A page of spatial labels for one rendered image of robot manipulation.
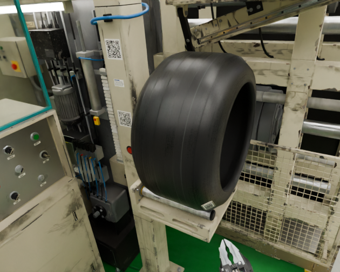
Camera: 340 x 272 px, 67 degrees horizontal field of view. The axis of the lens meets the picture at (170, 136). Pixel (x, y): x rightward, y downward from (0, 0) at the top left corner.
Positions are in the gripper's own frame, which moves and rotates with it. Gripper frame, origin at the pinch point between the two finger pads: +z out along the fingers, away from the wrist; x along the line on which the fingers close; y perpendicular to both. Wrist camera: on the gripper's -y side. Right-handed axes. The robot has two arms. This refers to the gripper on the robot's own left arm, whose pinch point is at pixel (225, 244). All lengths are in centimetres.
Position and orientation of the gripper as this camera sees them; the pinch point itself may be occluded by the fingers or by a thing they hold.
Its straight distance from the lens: 86.7
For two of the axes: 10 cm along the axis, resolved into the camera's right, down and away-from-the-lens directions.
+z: -1.9, -5.8, 7.9
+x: -9.1, 4.1, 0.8
